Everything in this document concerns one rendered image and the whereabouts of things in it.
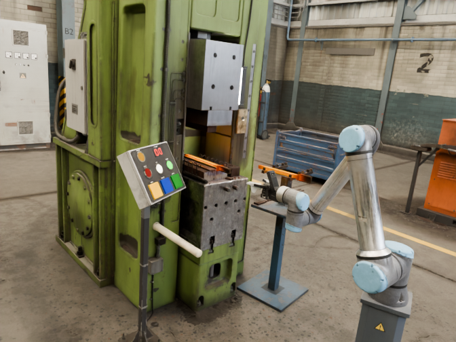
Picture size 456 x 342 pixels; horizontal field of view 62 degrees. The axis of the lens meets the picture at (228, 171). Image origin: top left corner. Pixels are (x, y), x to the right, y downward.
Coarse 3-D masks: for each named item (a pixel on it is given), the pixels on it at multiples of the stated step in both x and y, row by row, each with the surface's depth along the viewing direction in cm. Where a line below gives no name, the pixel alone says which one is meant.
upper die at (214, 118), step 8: (192, 112) 238; (200, 112) 232; (208, 112) 227; (216, 112) 232; (224, 112) 236; (192, 120) 239; (200, 120) 233; (208, 120) 229; (216, 120) 233; (224, 120) 237
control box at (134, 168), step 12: (156, 144) 200; (120, 156) 181; (132, 156) 180; (144, 156) 187; (156, 156) 196; (168, 156) 206; (132, 168) 180; (144, 168) 184; (156, 168) 192; (168, 168) 201; (132, 180) 181; (144, 180) 181; (156, 180) 189; (132, 192) 183; (144, 192) 180; (144, 204) 182
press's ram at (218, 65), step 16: (192, 48) 223; (208, 48) 216; (224, 48) 223; (240, 48) 232; (192, 64) 225; (208, 64) 219; (224, 64) 226; (240, 64) 235; (192, 80) 227; (208, 80) 221; (224, 80) 229; (240, 80) 238; (192, 96) 228; (208, 96) 224; (224, 96) 232
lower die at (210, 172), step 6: (186, 156) 266; (186, 162) 257; (198, 162) 256; (186, 168) 250; (198, 168) 244; (204, 168) 243; (210, 168) 243; (198, 174) 241; (204, 174) 237; (210, 174) 241; (216, 174) 244; (222, 174) 248; (210, 180) 242
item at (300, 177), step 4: (260, 168) 266; (268, 168) 262; (272, 168) 261; (276, 172) 258; (280, 172) 256; (284, 172) 254; (288, 172) 253; (292, 176) 250; (296, 176) 249; (300, 176) 248; (304, 176) 246; (308, 176) 243; (312, 176) 244; (300, 180) 247; (304, 180) 246; (308, 180) 244
